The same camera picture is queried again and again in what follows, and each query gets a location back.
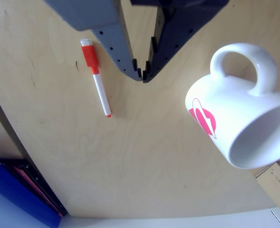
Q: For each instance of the red and white marker pen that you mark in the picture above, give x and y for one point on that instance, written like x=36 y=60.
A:
x=99 y=83

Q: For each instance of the white mug with red heart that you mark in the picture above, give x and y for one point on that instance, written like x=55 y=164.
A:
x=225 y=95

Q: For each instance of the black binder with rivets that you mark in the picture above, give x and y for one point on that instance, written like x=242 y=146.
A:
x=47 y=190

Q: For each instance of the pink folder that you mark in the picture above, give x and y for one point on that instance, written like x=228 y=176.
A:
x=32 y=185

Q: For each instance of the blue folder box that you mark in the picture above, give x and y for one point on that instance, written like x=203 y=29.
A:
x=11 y=190

